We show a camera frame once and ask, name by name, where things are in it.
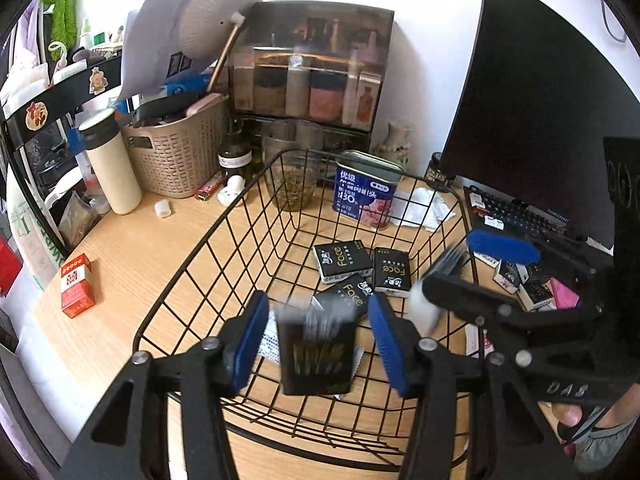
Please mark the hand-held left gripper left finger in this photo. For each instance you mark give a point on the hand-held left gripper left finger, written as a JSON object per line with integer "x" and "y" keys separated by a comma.
{"x": 250, "y": 345}

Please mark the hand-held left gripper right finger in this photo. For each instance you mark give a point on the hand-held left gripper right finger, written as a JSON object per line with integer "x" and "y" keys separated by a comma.
{"x": 390, "y": 345}

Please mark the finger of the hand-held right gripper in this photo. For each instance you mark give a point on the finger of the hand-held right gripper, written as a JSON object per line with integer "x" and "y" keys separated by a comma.
{"x": 465, "y": 297}
{"x": 500, "y": 247}

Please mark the white sachet with orange print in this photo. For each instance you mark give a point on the white sachet with orange print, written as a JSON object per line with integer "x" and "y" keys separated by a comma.
{"x": 475, "y": 342}

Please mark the person's right hand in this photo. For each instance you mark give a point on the person's right hand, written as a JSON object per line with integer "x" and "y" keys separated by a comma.
{"x": 569, "y": 414}

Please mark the black keyboard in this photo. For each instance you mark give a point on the black keyboard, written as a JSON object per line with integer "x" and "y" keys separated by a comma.
{"x": 520, "y": 215}

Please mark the pink mouse pad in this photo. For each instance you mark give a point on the pink mouse pad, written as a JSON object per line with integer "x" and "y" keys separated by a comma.
{"x": 565, "y": 294}

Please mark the crumpled white tissue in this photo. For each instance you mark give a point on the crumpled white tissue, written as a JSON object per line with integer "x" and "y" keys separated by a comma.
{"x": 420, "y": 205}

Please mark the small black jar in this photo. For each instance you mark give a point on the small black jar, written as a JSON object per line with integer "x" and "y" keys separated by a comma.
{"x": 437, "y": 172}

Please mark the black curved monitor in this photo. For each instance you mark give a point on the black curved monitor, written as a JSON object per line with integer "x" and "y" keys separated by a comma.
{"x": 540, "y": 110}

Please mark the small beige figurine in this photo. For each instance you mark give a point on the small beige figurine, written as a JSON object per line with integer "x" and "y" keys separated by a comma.
{"x": 397, "y": 142}

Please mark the blue luncheon meat can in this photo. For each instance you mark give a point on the blue luncheon meat can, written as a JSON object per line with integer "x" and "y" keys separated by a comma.
{"x": 360, "y": 195}

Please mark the small white bottle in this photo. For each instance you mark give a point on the small white bottle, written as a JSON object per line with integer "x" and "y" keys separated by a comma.
{"x": 231, "y": 191}

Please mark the white plastic cap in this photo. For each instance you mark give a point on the white plastic cap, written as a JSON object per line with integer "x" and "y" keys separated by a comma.
{"x": 162, "y": 209}

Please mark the red lighter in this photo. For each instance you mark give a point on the red lighter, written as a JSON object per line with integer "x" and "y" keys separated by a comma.
{"x": 209, "y": 187}

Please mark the glass cup with tea leaves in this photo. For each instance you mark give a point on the glass cup with tea leaves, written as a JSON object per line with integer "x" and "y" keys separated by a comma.
{"x": 292, "y": 180}

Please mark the red cardboard box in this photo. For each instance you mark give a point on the red cardboard box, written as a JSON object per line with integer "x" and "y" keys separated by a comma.
{"x": 77, "y": 285}

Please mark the brown glass bottle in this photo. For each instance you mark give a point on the brown glass bottle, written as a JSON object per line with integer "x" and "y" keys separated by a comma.
{"x": 234, "y": 152}

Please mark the person's grey clothing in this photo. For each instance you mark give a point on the person's grey clothing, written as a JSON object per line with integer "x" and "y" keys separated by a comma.
{"x": 600, "y": 445}

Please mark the beige woven plastic basket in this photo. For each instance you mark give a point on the beige woven plastic basket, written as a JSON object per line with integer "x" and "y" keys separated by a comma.
{"x": 175, "y": 155}

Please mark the cream thermos bottle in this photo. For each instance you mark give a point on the cream thermos bottle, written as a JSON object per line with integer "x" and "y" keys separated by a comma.
{"x": 112, "y": 170}

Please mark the white plastic bag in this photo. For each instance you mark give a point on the white plastic bag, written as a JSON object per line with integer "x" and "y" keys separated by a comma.
{"x": 30, "y": 240}

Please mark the tinted cosmetics organizer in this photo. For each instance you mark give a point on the tinted cosmetics organizer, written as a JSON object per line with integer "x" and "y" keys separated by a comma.
{"x": 310, "y": 75}

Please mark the blue packet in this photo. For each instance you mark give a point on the blue packet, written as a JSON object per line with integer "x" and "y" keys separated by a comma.
{"x": 187, "y": 85}

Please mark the white paper sheets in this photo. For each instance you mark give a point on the white paper sheets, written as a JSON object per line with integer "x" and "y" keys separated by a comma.
{"x": 145, "y": 40}

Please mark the white desk fan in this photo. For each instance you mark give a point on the white desk fan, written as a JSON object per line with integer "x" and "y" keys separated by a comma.
{"x": 220, "y": 10}

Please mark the green fluffy duster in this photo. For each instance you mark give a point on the green fluffy duster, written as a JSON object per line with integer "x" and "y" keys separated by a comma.
{"x": 62, "y": 5}

